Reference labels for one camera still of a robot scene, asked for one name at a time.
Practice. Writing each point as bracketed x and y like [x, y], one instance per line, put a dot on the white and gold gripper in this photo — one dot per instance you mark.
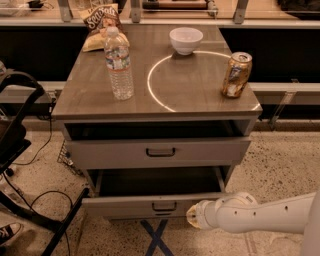
[202, 212]

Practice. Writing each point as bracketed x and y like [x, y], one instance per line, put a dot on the grey drawer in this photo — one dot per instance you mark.
[153, 192]
[156, 153]

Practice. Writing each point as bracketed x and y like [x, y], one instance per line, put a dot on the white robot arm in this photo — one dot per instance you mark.
[240, 213]

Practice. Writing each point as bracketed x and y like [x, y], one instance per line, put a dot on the grey top drawer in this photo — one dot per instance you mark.
[156, 153]

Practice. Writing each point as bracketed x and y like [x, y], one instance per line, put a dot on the grey wooden drawer cabinet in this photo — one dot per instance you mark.
[175, 96]

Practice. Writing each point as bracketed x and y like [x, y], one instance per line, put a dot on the blue tape cross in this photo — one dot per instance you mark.
[156, 238]

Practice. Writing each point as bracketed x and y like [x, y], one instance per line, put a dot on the dented gold soda can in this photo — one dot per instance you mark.
[237, 74]

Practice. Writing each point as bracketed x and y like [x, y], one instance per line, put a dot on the white ceramic bowl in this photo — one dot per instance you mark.
[185, 39]

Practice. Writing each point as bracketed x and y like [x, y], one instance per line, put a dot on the clear plastic water bottle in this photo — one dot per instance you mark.
[118, 64]

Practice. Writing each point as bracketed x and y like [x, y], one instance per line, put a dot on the black and white sneaker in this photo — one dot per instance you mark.
[9, 231]

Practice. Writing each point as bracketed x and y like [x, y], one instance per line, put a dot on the brown chip bag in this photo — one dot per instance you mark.
[97, 20]

